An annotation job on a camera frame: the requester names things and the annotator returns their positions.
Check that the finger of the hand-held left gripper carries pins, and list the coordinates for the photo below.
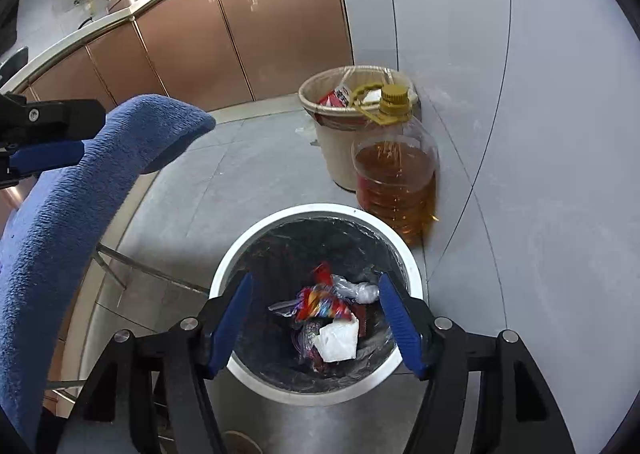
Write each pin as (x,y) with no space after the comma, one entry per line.
(45,157)

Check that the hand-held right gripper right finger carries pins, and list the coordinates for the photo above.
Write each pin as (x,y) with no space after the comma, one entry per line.
(400,329)

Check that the white bin with black liner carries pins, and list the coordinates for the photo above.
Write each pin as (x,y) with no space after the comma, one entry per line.
(280,254)

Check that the beige waste bin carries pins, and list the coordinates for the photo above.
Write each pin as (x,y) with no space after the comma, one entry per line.
(335,154)

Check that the clear plastic bag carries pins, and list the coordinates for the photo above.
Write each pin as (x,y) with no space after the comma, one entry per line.
(357,290)

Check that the red white snack wrapper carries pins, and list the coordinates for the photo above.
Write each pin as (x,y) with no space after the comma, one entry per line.
(322,275)

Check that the red white package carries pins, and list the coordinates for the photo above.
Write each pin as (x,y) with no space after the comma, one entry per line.
(334,98)

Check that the beige round object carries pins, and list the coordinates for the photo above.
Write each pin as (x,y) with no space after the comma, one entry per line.
(242,441)

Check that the white paper scrap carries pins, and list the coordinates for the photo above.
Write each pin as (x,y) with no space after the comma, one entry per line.
(372,96)

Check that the copper kitchen cabinets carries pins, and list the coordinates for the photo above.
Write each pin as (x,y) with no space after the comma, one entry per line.
(275,24)

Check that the red colourful snack wrapper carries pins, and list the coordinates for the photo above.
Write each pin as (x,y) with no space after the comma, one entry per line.
(320,306)

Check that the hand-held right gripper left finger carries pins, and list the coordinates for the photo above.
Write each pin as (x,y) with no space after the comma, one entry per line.
(230,324)

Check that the blue table cloth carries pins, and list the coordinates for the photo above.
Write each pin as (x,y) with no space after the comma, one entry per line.
(75,234)

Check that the cooking oil bottle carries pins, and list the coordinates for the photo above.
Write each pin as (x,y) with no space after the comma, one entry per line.
(395,184)

